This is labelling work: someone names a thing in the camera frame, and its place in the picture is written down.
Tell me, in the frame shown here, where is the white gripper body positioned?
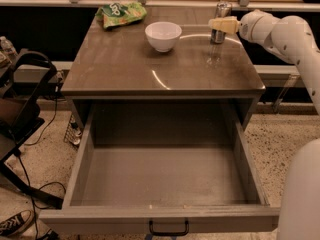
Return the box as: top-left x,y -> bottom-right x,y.
239,10 -> 279,48

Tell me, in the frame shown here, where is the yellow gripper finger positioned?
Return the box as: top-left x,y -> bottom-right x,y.
208,16 -> 240,34

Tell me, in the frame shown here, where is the silver blue redbull can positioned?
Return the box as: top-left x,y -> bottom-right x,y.
211,1 -> 232,44

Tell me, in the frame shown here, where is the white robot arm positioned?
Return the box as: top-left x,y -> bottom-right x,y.
208,10 -> 320,240

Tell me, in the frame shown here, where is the grey cabinet with top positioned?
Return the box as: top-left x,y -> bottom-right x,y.
62,6 -> 265,124

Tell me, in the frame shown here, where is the open grey top drawer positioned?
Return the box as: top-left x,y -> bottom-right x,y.
40,101 -> 279,234

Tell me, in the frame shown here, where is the white ceramic bowl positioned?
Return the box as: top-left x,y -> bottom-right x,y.
145,22 -> 182,52

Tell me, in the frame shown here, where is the green chip bag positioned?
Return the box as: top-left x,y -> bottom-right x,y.
95,2 -> 147,29

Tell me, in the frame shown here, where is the black office chair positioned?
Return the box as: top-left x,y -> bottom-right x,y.
0,49 -> 63,209

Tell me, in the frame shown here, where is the clear plastic water bottle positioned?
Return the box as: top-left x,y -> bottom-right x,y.
0,36 -> 17,61

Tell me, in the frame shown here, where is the black white sneaker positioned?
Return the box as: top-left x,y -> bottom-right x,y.
0,210 -> 34,237

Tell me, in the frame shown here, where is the wire mesh basket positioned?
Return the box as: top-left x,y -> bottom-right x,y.
64,115 -> 82,147

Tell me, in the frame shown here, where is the black drawer handle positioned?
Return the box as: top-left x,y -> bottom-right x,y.
148,220 -> 190,237

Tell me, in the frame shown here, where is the black floor cable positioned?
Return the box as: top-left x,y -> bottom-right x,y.
14,93 -> 67,240

